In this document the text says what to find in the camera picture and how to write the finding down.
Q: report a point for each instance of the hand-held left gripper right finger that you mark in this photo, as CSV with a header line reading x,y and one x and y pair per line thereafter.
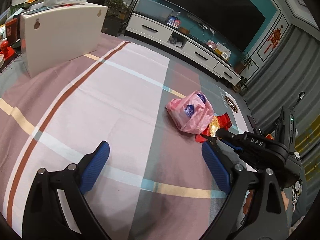
x,y
216,167

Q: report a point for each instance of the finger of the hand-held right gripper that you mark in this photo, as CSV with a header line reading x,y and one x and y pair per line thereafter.
x,y
227,135
230,145

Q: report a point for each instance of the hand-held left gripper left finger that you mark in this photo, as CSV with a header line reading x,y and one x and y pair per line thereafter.
x,y
96,165

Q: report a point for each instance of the red snack wrapper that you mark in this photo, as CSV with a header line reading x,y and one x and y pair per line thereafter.
x,y
217,127

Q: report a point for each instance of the person's right hand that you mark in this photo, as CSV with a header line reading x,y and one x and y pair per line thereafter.
x,y
285,201

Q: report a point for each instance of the dark flat board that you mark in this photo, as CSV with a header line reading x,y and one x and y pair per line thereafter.
x,y
251,122

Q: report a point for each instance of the yellow patterned curtain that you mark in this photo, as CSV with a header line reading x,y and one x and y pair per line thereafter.
x,y
307,142

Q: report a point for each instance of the pink plastic bag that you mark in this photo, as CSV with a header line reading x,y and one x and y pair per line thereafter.
x,y
190,112

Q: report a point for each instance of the small potted floor plant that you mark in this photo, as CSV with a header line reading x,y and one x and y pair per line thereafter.
x,y
241,83

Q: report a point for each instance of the upright vacuum cleaner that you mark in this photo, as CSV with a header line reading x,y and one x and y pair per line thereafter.
x,y
301,97

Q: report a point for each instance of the grey curtain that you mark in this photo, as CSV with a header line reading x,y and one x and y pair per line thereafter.
x,y
275,85

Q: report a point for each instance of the potted plant in orange pot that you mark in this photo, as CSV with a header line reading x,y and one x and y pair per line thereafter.
x,y
243,62

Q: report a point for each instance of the small white clock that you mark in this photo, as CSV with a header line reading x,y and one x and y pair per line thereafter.
x,y
226,55

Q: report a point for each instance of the white television cabinet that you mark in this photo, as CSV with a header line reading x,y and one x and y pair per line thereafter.
x,y
200,53

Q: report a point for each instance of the red knot decoration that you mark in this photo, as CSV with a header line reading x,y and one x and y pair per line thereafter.
x,y
276,36

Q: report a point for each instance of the black soundbar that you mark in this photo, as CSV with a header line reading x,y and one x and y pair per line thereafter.
x,y
197,18

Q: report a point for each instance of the large black television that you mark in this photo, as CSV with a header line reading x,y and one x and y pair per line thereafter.
x,y
212,10

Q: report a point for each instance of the white cabinet box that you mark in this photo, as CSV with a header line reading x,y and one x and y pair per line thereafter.
x,y
62,37

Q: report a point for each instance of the black planter stand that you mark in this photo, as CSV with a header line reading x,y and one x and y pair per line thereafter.
x,y
112,26

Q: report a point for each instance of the grey translucent box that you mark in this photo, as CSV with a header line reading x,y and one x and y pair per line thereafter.
x,y
153,8

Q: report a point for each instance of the red toy figure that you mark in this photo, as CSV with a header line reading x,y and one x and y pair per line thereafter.
x,y
5,50

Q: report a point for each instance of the bushy green plants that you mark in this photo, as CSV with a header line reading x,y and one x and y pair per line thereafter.
x,y
117,7

